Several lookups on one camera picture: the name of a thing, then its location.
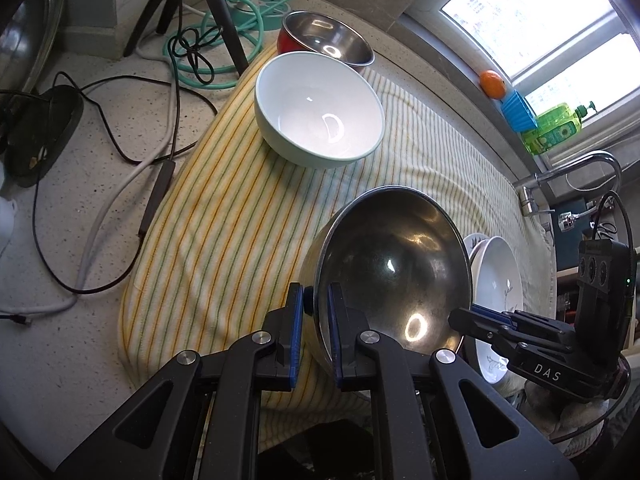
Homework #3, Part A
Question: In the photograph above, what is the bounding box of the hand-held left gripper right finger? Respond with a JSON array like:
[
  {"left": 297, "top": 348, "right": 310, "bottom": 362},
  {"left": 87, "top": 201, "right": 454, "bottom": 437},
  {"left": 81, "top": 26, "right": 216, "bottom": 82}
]
[{"left": 326, "top": 281, "right": 581, "bottom": 480}]

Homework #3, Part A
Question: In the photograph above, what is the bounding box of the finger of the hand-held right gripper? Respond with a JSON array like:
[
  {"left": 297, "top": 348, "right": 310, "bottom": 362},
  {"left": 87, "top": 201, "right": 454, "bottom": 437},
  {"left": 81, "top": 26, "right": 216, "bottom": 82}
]
[
  {"left": 447, "top": 305, "right": 521, "bottom": 349},
  {"left": 511, "top": 309, "right": 577, "bottom": 349}
]

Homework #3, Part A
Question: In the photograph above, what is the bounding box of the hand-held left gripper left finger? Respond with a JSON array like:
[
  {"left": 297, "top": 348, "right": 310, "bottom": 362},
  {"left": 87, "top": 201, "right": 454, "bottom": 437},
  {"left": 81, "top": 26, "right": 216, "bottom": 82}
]
[{"left": 55, "top": 282, "right": 306, "bottom": 480}]

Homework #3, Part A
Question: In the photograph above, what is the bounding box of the white leaf-print plate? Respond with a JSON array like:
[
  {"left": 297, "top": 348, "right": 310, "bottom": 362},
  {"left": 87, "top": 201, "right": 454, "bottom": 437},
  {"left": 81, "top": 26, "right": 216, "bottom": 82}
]
[{"left": 470, "top": 236, "right": 523, "bottom": 388}]

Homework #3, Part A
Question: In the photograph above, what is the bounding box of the large stainless steel bowl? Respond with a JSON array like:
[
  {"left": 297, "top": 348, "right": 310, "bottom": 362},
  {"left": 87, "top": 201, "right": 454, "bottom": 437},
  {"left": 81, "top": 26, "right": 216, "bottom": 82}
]
[{"left": 299, "top": 186, "right": 472, "bottom": 376}]

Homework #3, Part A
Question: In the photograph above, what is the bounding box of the light blue ceramic bowl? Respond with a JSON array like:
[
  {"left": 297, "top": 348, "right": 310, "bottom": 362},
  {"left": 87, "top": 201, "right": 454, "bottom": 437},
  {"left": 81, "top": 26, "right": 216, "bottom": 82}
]
[{"left": 254, "top": 52, "right": 386, "bottom": 170}]

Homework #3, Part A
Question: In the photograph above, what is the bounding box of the red steel-lined bowl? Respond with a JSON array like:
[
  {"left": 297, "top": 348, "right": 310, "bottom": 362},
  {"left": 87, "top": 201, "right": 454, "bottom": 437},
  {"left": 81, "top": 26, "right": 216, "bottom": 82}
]
[{"left": 276, "top": 11, "right": 376, "bottom": 68}]

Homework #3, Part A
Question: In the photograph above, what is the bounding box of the person's right hand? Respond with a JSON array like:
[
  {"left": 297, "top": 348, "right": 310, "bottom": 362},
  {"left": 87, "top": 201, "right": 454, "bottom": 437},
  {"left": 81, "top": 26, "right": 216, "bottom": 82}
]
[{"left": 500, "top": 375, "right": 621, "bottom": 456}]

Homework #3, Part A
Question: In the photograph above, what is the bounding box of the chrome faucet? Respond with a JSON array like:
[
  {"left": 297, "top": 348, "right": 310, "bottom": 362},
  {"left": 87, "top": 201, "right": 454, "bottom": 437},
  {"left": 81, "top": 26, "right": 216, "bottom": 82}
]
[{"left": 512, "top": 150, "right": 623, "bottom": 233}]

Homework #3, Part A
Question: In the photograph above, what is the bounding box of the striped cloth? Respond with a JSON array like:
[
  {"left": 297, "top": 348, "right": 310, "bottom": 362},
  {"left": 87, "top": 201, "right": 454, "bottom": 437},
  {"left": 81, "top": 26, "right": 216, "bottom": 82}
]
[{"left": 117, "top": 42, "right": 558, "bottom": 453}]

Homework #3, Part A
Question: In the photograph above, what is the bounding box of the green dish soap bottle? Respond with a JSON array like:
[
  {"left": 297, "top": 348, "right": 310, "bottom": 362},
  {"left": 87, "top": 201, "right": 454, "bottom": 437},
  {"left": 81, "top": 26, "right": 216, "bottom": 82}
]
[{"left": 520, "top": 101, "right": 598, "bottom": 156}]

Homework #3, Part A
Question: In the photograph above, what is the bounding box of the blue ribbed cup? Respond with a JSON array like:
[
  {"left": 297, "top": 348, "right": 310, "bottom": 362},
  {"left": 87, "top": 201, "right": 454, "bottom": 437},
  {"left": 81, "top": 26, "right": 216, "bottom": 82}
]
[{"left": 501, "top": 90, "right": 540, "bottom": 133}]

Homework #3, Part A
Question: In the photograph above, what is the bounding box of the orange fruit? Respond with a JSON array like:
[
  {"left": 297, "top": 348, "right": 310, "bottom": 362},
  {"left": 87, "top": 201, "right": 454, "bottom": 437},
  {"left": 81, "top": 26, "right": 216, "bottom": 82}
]
[{"left": 479, "top": 70, "right": 507, "bottom": 100}]

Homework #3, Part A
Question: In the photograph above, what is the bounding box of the window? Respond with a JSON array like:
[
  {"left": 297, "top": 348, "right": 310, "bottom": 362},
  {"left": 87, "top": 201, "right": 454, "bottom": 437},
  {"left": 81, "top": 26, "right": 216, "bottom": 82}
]
[{"left": 400, "top": 0, "right": 640, "bottom": 126}]

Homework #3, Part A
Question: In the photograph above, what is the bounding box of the black tripod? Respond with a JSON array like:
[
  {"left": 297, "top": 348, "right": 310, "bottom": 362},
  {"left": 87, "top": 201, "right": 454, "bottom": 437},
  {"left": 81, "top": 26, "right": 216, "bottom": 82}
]
[{"left": 122, "top": 0, "right": 250, "bottom": 77}]

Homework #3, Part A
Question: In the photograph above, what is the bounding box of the black oval stand base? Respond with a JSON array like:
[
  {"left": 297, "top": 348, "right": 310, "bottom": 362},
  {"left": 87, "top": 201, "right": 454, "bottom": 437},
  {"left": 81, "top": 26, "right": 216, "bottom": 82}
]
[{"left": 4, "top": 85, "right": 85, "bottom": 188}]

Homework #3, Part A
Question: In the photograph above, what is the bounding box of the glass pot lid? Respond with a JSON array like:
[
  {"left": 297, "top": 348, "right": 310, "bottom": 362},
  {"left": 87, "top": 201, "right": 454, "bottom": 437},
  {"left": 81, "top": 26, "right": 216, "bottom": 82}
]
[{"left": 0, "top": 0, "right": 68, "bottom": 111}]

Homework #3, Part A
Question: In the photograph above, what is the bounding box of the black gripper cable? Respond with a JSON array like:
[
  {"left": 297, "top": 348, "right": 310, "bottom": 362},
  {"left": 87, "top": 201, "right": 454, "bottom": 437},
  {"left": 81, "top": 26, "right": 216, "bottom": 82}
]
[{"left": 590, "top": 190, "right": 638, "bottom": 261}]

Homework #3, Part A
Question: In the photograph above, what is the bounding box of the chrome flexible hose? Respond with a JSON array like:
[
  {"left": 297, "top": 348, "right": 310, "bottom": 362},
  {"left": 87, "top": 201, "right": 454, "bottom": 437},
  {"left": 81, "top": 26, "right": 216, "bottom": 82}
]
[{"left": 555, "top": 200, "right": 618, "bottom": 231}]

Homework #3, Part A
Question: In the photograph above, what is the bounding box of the white cable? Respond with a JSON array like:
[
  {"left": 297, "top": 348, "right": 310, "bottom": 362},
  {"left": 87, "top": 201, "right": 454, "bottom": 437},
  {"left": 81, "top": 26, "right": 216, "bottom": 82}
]
[{"left": 0, "top": 42, "right": 211, "bottom": 323}]

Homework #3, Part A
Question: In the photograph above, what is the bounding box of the green hose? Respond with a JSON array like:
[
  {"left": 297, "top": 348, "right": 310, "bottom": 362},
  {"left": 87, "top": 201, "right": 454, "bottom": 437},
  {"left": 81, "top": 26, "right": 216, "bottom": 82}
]
[{"left": 162, "top": 0, "right": 361, "bottom": 92}]

